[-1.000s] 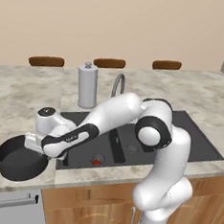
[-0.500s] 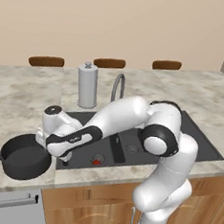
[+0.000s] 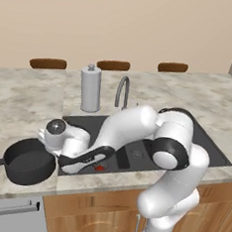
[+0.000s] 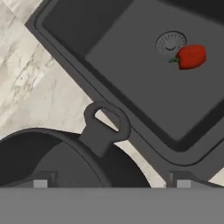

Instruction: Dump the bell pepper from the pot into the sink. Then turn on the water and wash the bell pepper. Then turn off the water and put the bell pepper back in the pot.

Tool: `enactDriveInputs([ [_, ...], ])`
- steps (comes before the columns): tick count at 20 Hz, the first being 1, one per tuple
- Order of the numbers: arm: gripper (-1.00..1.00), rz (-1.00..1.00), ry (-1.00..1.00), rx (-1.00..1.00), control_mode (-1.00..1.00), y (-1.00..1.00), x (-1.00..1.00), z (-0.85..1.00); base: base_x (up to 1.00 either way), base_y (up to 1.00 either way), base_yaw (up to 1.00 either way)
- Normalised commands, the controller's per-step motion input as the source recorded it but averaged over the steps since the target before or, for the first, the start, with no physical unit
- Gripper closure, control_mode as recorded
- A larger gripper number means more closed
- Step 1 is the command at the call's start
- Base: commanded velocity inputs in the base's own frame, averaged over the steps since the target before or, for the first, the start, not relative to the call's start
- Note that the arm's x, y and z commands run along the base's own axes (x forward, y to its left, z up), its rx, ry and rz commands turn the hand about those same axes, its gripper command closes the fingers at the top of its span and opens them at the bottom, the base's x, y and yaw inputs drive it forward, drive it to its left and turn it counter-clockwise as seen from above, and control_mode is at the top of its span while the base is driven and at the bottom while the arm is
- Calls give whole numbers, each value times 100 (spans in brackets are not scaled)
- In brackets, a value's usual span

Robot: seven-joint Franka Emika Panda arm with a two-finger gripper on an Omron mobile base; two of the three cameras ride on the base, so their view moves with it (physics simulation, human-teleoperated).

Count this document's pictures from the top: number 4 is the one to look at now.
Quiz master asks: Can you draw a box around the dark grey sink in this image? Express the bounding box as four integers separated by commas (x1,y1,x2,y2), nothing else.
24,0,224,183

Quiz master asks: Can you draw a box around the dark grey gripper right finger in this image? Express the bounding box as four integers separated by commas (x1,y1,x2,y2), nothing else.
166,170,223,189

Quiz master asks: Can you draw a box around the dark grey pot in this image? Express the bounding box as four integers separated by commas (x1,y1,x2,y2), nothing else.
0,101,152,189

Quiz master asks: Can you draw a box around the red bell pepper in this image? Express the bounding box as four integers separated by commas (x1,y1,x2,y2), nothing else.
168,44,207,71

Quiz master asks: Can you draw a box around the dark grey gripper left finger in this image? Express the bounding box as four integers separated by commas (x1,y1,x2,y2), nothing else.
8,170,59,189

